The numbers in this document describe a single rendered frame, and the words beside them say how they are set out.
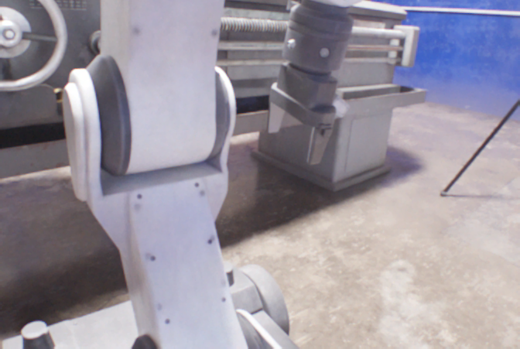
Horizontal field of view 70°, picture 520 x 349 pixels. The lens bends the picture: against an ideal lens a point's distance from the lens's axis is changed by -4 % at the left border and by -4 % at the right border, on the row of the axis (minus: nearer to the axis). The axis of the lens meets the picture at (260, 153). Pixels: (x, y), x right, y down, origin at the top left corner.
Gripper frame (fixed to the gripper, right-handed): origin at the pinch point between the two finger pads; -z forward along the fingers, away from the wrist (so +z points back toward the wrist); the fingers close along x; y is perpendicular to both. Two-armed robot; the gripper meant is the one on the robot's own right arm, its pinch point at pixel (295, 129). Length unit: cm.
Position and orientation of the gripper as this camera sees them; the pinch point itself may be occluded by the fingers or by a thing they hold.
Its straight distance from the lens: 60.7
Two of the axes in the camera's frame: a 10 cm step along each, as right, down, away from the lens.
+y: -8.2, 1.4, -5.6
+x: -5.5, -4.8, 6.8
